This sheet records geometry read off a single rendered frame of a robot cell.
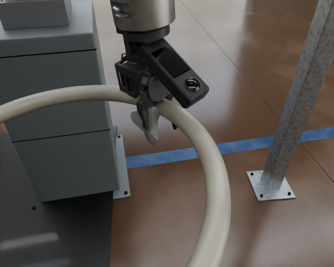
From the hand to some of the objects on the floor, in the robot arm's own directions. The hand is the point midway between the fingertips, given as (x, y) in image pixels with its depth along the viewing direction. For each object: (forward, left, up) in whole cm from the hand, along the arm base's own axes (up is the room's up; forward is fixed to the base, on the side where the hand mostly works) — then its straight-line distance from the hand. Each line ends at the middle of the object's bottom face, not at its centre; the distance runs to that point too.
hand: (166, 133), depth 53 cm
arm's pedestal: (-71, -44, -87) cm, 121 cm away
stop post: (-53, +60, -87) cm, 118 cm away
